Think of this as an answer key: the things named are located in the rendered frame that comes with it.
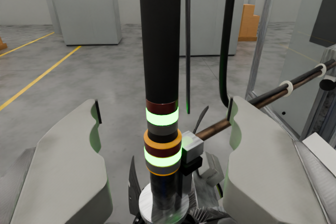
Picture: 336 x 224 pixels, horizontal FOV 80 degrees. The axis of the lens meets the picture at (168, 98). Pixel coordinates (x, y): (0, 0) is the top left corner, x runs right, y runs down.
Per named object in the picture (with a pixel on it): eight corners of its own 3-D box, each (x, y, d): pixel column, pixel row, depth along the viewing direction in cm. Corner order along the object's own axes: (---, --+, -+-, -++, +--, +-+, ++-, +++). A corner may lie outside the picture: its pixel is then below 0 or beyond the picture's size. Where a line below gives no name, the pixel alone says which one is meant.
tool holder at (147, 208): (178, 170, 34) (179, 123, 30) (208, 201, 29) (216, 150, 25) (130, 200, 29) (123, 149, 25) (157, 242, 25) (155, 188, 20)
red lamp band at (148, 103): (165, 95, 23) (165, 86, 23) (185, 107, 21) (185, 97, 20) (140, 104, 21) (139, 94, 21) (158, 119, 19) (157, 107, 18)
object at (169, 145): (166, 146, 28) (166, 118, 25) (187, 165, 25) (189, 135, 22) (139, 160, 25) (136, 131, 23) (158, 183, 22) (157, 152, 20)
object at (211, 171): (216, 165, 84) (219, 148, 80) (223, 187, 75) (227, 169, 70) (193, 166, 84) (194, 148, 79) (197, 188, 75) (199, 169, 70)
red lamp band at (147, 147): (166, 128, 26) (166, 120, 26) (189, 146, 23) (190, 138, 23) (137, 141, 24) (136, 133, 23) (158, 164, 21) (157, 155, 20)
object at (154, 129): (165, 114, 24) (165, 106, 24) (184, 128, 22) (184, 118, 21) (141, 124, 23) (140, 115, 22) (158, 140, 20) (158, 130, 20)
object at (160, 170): (166, 143, 27) (166, 136, 27) (188, 163, 24) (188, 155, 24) (138, 158, 25) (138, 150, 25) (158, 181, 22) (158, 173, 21)
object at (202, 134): (330, 65, 56) (332, 60, 55) (336, 66, 55) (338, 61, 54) (182, 146, 27) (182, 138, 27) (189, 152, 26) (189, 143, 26)
